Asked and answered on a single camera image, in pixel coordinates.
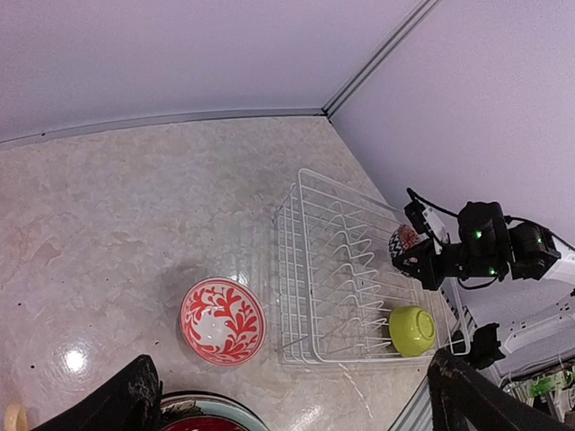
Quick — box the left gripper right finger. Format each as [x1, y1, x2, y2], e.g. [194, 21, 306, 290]
[427, 348, 569, 430]

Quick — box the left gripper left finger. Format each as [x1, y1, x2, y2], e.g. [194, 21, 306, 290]
[37, 355, 163, 430]

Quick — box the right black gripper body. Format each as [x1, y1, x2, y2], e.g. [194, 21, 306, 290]
[394, 242, 447, 290]

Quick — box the blue white patterned cup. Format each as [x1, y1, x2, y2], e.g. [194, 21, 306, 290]
[388, 224, 422, 259]

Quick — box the light teal floral plate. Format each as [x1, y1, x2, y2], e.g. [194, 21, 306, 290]
[160, 392, 269, 431]

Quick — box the lime green bowl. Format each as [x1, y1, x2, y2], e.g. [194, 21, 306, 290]
[389, 306, 436, 357]

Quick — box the white wire dish rack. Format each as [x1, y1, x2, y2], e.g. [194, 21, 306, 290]
[273, 169, 471, 366]

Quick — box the yellow mug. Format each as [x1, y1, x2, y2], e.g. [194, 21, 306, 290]
[4, 403, 29, 431]

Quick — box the white red patterned bowl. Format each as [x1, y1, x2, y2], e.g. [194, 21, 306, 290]
[179, 277, 266, 367]

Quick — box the red floral bowl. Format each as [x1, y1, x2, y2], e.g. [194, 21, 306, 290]
[159, 402, 244, 431]

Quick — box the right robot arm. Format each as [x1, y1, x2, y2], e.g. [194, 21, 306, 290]
[389, 197, 574, 369]

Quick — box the aluminium front rail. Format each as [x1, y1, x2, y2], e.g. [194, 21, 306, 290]
[385, 291, 575, 431]

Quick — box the right aluminium corner post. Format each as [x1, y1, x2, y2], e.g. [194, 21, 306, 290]
[322, 0, 441, 120]

